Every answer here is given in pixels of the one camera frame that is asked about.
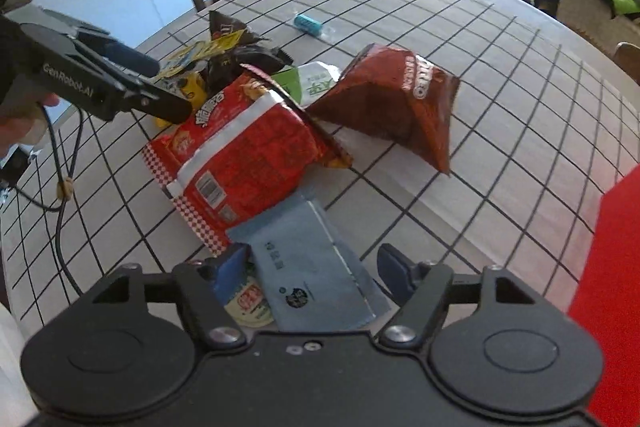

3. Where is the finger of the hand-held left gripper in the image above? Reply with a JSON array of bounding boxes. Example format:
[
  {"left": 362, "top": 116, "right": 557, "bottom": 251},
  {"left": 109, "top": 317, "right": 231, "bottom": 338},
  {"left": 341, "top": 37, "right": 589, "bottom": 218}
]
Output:
[
  {"left": 107, "top": 76, "right": 195, "bottom": 126},
  {"left": 42, "top": 9, "right": 162, "bottom": 78}
]

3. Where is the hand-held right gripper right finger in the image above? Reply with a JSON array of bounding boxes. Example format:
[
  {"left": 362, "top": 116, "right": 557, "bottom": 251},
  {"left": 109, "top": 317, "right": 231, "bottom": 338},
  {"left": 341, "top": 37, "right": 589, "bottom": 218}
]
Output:
[{"left": 376, "top": 243, "right": 546, "bottom": 351}]

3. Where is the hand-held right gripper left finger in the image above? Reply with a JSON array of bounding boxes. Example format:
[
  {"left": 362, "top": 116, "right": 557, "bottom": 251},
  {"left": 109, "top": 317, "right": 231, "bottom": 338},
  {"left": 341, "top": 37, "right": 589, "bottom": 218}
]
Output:
[{"left": 90, "top": 243, "right": 252, "bottom": 351}]

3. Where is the yellow cartoon snack packet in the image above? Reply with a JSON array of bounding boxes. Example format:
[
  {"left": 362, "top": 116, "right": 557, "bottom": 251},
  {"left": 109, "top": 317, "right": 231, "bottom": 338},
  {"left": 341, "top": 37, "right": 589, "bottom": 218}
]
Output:
[{"left": 150, "top": 39, "right": 211, "bottom": 128}]

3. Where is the brown cookie bag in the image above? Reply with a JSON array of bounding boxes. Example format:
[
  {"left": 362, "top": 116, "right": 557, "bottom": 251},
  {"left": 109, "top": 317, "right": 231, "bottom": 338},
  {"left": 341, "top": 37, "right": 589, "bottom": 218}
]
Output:
[{"left": 306, "top": 43, "right": 462, "bottom": 178}]

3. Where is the red box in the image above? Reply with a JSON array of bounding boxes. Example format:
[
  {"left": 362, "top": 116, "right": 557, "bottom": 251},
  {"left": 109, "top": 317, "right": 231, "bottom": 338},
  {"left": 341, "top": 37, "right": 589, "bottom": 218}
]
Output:
[{"left": 566, "top": 167, "right": 640, "bottom": 427}]

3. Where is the person's left hand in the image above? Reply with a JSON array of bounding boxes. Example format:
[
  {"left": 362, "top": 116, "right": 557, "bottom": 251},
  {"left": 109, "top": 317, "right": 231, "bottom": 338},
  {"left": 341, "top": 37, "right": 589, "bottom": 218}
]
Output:
[{"left": 0, "top": 91, "right": 61, "bottom": 158}]

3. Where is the round white red-label snack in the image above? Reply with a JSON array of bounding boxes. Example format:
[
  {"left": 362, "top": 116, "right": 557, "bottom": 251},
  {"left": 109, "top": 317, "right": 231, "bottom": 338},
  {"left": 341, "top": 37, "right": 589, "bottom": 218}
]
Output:
[{"left": 222, "top": 274, "right": 275, "bottom": 327}]

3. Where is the grey blue flat packet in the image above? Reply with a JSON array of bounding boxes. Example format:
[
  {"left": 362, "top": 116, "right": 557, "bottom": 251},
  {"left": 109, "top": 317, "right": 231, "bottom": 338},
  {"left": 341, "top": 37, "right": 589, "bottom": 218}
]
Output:
[{"left": 225, "top": 192, "right": 391, "bottom": 330}]

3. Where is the dark brown candy packet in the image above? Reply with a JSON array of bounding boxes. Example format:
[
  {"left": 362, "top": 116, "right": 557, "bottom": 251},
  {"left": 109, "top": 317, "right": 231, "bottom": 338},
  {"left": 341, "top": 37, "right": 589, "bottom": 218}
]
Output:
[{"left": 207, "top": 10, "right": 271, "bottom": 54}]

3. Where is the black snack packet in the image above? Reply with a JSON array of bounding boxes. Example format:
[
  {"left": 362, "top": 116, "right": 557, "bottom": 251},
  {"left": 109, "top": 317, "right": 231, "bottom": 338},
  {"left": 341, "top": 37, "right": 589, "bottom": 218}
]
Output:
[{"left": 205, "top": 44, "right": 296, "bottom": 92}]

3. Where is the large red snack bag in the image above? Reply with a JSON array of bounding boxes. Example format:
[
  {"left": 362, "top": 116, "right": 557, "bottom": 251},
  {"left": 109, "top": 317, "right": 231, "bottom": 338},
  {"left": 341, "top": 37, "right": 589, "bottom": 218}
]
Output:
[{"left": 141, "top": 64, "right": 353, "bottom": 258}]

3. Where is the green white snack packet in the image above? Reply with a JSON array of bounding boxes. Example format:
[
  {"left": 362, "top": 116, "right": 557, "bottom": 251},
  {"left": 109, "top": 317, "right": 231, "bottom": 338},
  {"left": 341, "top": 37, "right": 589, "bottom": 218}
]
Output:
[{"left": 272, "top": 61, "right": 341, "bottom": 108}]

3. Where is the small teal wrapped snack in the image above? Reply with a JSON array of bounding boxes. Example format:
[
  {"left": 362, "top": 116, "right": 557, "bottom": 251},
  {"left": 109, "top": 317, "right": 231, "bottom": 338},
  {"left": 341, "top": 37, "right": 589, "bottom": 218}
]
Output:
[{"left": 292, "top": 13, "right": 333, "bottom": 40}]

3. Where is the checked white tablecloth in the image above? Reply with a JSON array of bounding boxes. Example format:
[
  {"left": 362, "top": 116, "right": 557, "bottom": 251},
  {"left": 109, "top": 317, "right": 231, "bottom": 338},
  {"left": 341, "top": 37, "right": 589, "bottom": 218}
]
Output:
[{"left": 0, "top": 0, "right": 640, "bottom": 338}]

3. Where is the brown wooden chair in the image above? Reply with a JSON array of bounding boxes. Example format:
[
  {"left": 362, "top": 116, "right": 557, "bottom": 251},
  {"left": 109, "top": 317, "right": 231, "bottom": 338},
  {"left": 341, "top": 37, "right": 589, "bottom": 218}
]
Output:
[{"left": 613, "top": 41, "right": 640, "bottom": 86}]

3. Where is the beige sofa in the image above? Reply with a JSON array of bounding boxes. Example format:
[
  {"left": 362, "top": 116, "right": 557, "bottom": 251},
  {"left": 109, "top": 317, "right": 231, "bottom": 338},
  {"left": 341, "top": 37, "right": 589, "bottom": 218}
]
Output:
[{"left": 554, "top": 0, "right": 640, "bottom": 58}]

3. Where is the black cable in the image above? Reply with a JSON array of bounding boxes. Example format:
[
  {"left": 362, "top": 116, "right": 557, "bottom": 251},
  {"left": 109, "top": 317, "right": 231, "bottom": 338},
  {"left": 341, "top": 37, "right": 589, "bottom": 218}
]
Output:
[{"left": 0, "top": 104, "right": 96, "bottom": 298}]

